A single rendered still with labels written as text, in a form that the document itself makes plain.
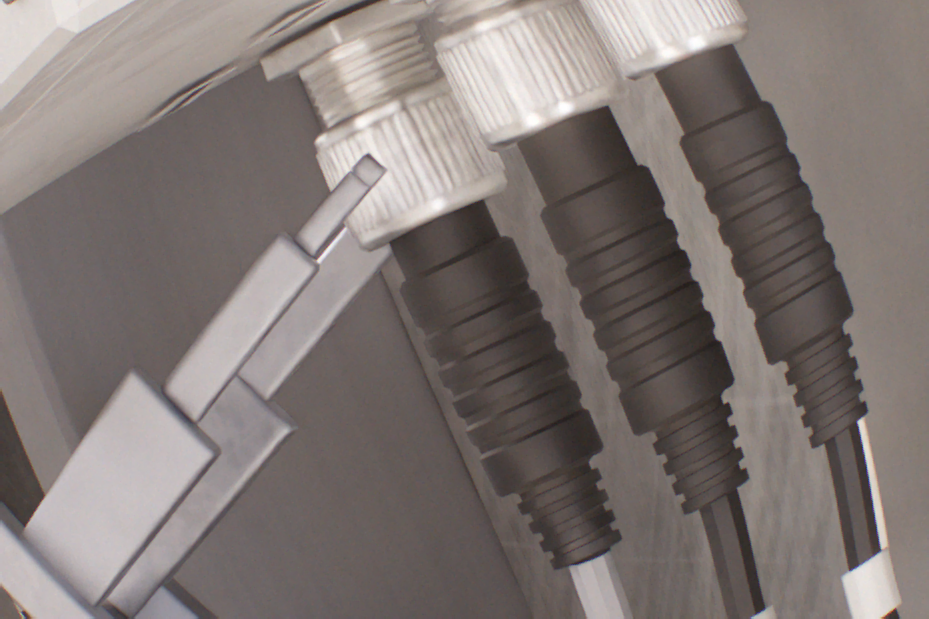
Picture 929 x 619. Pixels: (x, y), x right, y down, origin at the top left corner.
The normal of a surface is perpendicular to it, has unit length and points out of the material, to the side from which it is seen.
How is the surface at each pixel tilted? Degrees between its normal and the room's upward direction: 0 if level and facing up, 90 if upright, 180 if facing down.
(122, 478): 50
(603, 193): 45
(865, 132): 90
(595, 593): 64
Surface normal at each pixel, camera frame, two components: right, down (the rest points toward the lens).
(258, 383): -0.13, 0.04
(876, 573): 0.33, -0.18
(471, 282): 0.07, -0.06
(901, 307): -0.84, 0.38
